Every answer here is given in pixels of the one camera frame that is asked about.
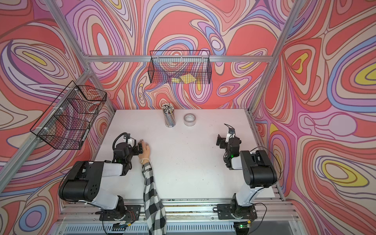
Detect yellow sticky notes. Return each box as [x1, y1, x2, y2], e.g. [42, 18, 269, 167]
[171, 73, 196, 84]

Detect plaid sleeved forearm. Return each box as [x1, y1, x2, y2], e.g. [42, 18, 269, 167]
[142, 163, 167, 235]

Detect beige wrist watch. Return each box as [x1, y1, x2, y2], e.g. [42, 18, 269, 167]
[140, 158, 150, 165]

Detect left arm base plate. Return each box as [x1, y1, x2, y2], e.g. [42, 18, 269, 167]
[96, 205, 141, 222]

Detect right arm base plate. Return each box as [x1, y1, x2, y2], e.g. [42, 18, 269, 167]
[213, 204, 258, 221]

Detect left black wire basket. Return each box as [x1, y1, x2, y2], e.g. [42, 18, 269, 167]
[30, 81, 107, 150]

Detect metal pencil cup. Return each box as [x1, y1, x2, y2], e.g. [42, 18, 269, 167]
[162, 103, 176, 128]

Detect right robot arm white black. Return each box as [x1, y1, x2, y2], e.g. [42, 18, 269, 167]
[214, 135, 278, 221]

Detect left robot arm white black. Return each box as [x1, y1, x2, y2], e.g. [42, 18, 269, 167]
[58, 138, 143, 223]

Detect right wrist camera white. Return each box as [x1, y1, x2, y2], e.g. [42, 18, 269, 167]
[225, 128, 236, 143]

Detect black wire basket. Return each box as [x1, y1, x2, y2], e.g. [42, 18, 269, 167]
[147, 50, 212, 84]
[30, 81, 107, 150]

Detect back black wire basket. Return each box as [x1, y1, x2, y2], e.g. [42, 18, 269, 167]
[147, 50, 212, 84]

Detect person's hand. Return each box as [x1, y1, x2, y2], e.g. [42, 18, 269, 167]
[139, 140, 151, 159]

